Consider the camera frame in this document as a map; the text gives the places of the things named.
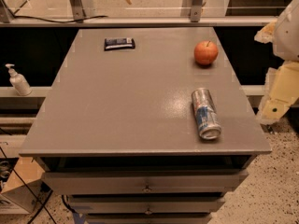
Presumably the silver blue energy drink can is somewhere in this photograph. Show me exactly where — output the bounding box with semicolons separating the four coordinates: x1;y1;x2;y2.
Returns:
192;88;221;140

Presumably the grey drawer cabinet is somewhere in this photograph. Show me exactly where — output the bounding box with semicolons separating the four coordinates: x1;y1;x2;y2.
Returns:
21;27;271;224

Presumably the red apple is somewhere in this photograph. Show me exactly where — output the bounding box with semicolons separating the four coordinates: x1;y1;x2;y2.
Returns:
194;40;219;65

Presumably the black cable on shelf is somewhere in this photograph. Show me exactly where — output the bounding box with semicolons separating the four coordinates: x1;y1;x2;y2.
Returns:
8;14;108;24

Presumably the white pump bottle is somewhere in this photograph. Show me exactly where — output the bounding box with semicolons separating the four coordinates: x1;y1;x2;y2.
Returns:
6;63;32;96

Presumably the cardboard box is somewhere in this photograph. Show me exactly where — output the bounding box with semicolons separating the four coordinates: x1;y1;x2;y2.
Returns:
0;157;44;215

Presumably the black floor cable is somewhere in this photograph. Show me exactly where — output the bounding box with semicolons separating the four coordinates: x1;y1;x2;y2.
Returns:
0;147;59;224

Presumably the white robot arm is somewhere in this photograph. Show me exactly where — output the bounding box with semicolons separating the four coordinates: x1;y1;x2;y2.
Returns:
254;0;299;125

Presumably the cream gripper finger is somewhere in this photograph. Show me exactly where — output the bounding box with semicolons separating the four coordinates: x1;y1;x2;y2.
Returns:
256;62;299;124

